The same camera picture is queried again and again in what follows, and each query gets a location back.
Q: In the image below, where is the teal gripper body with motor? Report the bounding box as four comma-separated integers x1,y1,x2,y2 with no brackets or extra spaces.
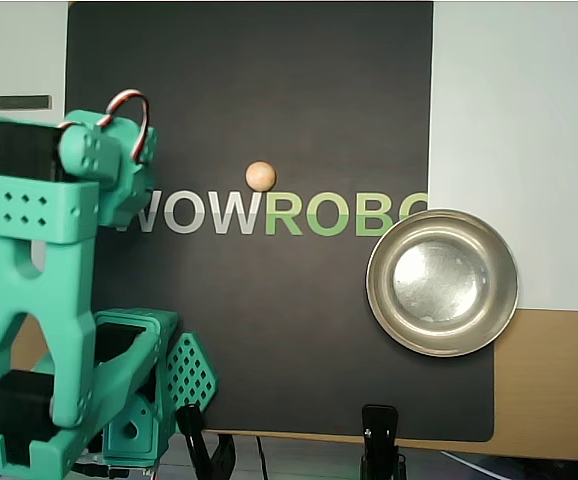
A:
97,185,155,229

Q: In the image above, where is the small tan cork ball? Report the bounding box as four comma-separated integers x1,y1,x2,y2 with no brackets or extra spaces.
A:
244,161,277,192

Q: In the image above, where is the teal robot arm with base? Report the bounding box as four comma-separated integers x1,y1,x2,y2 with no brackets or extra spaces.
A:
0,110,219,477

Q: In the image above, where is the metal bowl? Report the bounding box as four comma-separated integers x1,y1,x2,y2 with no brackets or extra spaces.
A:
365,208,520,358

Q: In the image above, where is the black usb stick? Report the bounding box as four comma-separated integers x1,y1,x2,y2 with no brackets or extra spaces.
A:
0,94,53,111

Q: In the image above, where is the black mat with WOWROBO print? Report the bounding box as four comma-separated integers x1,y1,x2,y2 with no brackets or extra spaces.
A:
63,0,496,444

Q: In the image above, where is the white paper sheet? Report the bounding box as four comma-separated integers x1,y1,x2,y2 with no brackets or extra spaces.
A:
0,0,578,312

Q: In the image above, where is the black table clamp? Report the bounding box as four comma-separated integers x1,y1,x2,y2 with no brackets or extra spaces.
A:
175,402,239,480

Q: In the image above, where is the red white black servo cable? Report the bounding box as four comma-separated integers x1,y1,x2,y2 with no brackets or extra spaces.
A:
103,89,151,164

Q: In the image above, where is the thin black hanging cable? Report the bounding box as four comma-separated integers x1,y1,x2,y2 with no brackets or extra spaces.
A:
254,434,270,480

